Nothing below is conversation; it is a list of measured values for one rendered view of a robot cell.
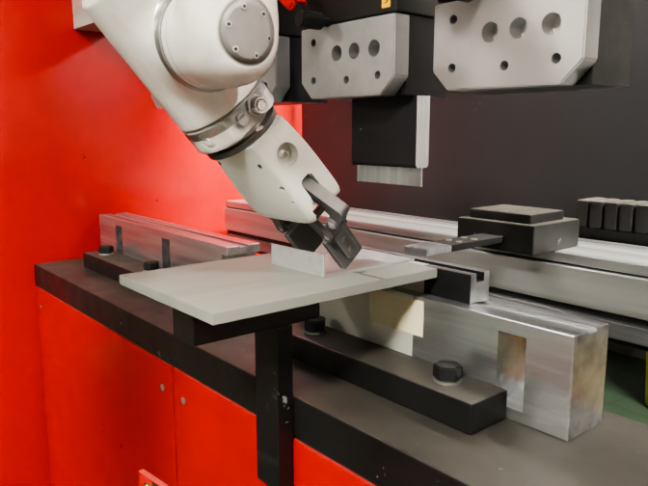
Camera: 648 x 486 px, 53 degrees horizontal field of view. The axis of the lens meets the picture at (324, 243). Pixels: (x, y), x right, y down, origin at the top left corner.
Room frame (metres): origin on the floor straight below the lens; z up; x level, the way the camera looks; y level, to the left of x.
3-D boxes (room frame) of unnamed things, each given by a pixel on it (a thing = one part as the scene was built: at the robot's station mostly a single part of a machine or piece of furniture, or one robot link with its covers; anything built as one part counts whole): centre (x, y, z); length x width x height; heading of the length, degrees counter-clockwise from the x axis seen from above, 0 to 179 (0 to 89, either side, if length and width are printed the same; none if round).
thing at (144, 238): (1.15, 0.28, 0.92); 0.50 x 0.06 x 0.10; 40
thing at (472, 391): (0.66, -0.05, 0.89); 0.30 x 0.05 x 0.03; 40
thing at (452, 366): (0.59, -0.12, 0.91); 0.03 x 0.03 x 0.02
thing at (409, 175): (0.73, -0.07, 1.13); 0.10 x 0.02 x 0.10; 40
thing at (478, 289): (0.71, -0.09, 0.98); 0.20 x 0.03 x 0.03; 40
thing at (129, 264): (1.16, 0.36, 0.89); 0.30 x 0.05 x 0.03; 40
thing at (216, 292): (0.64, 0.04, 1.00); 0.26 x 0.18 x 0.01; 130
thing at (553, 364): (0.69, -0.11, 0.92); 0.39 x 0.06 x 0.10; 40
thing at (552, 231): (0.83, -0.21, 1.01); 0.26 x 0.12 x 0.05; 130
